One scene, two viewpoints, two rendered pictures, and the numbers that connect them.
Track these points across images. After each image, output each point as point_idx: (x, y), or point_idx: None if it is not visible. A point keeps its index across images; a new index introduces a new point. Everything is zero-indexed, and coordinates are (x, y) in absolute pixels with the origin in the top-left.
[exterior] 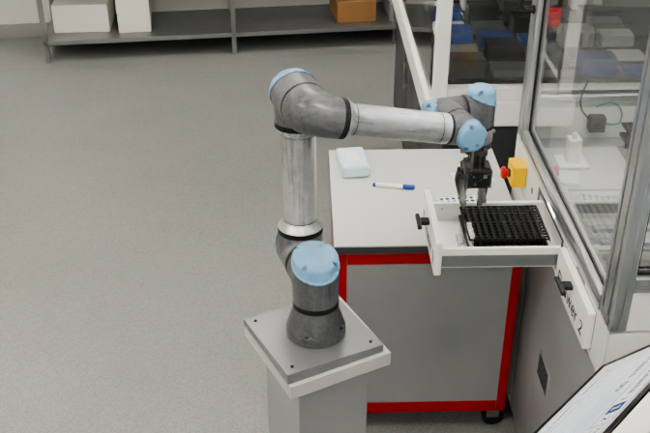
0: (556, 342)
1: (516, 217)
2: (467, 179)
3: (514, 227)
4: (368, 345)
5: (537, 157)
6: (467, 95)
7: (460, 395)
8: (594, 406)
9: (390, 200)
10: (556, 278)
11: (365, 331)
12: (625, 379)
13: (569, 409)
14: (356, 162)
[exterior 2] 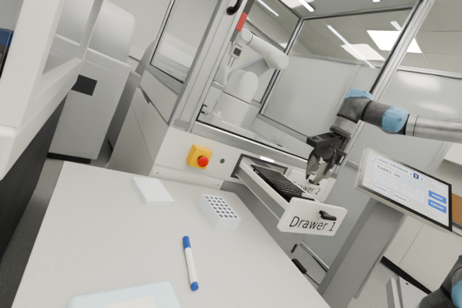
0: (271, 219)
1: (272, 175)
2: (339, 159)
3: (282, 179)
4: (410, 285)
5: (234, 135)
6: (370, 99)
7: None
8: (405, 183)
9: (222, 269)
10: (313, 181)
11: (404, 288)
12: (391, 174)
13: (397, 194)
14: (165, 302)
